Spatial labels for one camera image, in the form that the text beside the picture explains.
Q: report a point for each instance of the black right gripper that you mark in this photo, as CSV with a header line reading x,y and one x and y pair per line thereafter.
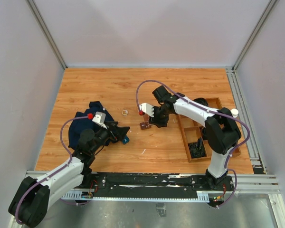
x,y
158,122

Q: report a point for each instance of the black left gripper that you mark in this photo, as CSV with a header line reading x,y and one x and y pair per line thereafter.
x,y
120,131

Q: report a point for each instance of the red pill organizer box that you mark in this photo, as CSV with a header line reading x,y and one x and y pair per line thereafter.
x,y
145,124

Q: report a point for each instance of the clear bottle cap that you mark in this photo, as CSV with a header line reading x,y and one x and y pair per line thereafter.
x,y
124,112

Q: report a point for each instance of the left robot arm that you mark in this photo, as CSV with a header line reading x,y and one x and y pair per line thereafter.
x,y
35,196

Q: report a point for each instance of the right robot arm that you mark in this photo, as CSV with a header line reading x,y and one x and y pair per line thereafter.
x,y
217,170

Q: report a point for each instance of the teal pill organizer box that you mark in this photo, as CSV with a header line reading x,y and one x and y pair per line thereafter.
x,y
125,140

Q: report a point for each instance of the wooden compartment tray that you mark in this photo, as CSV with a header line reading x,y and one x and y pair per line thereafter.
x,y
199,140

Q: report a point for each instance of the dark navy cloth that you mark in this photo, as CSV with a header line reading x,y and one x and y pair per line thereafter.
x,y
78,125

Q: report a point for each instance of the white pill bottle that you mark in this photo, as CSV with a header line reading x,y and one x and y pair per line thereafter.
x,y
234,112

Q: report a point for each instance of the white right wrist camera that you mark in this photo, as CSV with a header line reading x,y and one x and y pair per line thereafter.
x,y
146,108

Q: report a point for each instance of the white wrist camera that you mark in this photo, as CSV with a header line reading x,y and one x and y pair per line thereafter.
x,y
146,108
99,119

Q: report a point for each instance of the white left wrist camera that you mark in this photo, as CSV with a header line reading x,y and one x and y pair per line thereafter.
x,y
99,119

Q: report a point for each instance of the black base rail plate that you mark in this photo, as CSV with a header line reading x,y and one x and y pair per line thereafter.
x,y
148,187

